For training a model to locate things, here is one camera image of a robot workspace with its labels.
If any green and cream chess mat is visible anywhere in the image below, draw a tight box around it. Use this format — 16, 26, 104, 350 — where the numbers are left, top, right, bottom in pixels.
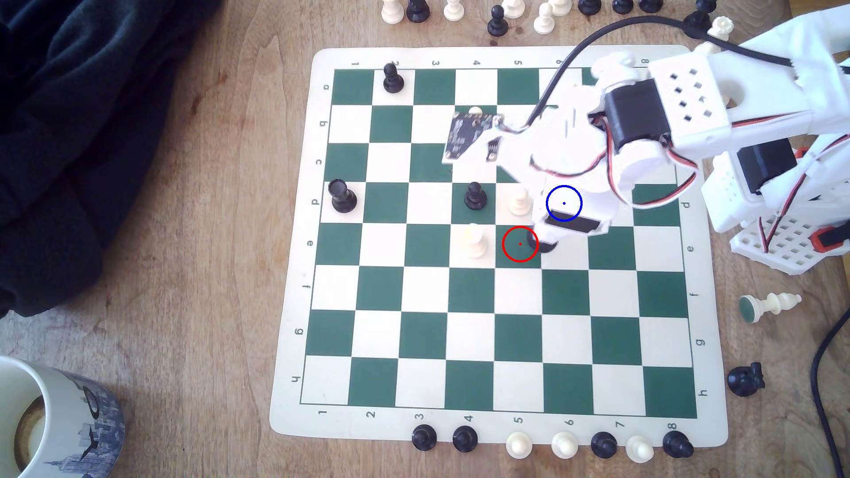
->
269, 45, 729, 449

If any tall white chess piece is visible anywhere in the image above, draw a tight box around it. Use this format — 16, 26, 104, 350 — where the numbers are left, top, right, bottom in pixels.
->
461, 223, 488, 260

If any white piece green felt base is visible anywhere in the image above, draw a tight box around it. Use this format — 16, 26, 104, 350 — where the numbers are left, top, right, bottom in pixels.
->
738, 292, 802, 325

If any black chess rook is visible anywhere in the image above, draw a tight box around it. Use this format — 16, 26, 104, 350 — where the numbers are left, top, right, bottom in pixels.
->
328, 178, 358, 214

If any black power cable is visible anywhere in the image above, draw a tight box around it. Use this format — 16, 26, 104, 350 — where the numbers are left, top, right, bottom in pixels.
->
811, 308, 850, 478

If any black chess knight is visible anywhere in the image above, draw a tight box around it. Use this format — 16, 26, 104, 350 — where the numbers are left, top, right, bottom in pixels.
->
662, 430, 695, 459
726, 362, 766, 398

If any printed ceramic mug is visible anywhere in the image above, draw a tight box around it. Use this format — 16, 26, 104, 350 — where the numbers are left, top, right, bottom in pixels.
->
0, 355, 126, 478

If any black camera cable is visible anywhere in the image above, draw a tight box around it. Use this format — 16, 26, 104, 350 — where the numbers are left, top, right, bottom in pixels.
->
526, 16, 798, 130

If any orange table clamp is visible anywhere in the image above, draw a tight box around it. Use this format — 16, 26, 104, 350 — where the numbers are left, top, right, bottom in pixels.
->
815, 224, 850, 253

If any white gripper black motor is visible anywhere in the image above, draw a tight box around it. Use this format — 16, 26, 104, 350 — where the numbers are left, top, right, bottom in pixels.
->
488, 85, 623, 240

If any camera circuit board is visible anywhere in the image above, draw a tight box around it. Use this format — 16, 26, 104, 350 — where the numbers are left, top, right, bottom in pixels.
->
443, 109, 503, 163

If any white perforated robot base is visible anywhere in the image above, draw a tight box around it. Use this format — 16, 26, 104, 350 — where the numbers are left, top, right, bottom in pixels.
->
730, 212, 850, 276

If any dark fleece cloth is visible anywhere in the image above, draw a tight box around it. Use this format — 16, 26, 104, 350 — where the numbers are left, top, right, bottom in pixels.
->
0, 0, 223, 318

